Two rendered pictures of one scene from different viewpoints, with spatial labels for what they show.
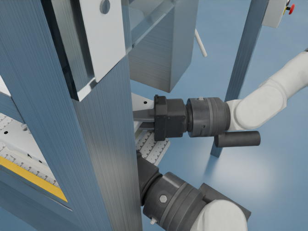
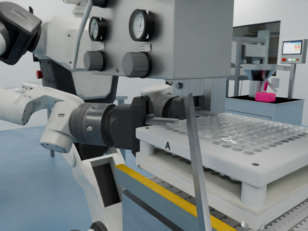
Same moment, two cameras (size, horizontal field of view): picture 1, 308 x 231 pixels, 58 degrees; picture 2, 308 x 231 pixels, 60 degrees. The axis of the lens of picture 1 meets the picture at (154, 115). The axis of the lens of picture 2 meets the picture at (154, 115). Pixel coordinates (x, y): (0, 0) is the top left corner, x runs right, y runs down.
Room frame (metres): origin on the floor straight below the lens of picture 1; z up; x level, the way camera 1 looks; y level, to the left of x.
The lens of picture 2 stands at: (0.85, 0.23, 1.14)
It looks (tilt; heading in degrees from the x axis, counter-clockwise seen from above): 11 degrees down; 205
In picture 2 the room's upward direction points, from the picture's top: straight up
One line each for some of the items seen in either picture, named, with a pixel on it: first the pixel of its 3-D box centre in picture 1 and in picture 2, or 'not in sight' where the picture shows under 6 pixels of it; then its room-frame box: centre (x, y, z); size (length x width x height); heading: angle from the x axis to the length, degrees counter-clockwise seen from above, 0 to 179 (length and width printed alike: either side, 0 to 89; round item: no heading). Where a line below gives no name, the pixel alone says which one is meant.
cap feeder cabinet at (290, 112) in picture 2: not in sight; (260, 131); (-2.32, 0.06, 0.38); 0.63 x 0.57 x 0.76; 60
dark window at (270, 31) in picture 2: not in sight; (253, 50); (-5.51, -0.38, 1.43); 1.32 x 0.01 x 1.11; 60
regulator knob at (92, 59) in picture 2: not in sight; (93, 57); (0.50, -0.05, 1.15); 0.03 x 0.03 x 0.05; 62
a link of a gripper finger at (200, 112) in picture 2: not in sight; (204, 112); (0.29, 0.08, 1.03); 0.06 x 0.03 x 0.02; 54
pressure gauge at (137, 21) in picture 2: not in sight; (141, 25); (0.55, 0.07, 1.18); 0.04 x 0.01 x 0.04; 62
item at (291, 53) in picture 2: not in sight; (291, 70); (-2.34, 0.32, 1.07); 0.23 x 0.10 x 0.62; 60
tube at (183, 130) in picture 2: not in sight; (183, 149); (0.45, 0.09, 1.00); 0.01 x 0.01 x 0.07
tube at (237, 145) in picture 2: not in sight; (235, 169); (0.50, 0.18, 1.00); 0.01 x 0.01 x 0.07
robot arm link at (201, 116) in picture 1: (180, 117); (119, 125); (0.41, -0.06, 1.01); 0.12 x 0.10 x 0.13; 94
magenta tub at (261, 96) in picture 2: not in sight; (265, 97); (-2.08, 0.10, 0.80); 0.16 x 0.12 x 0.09; 60
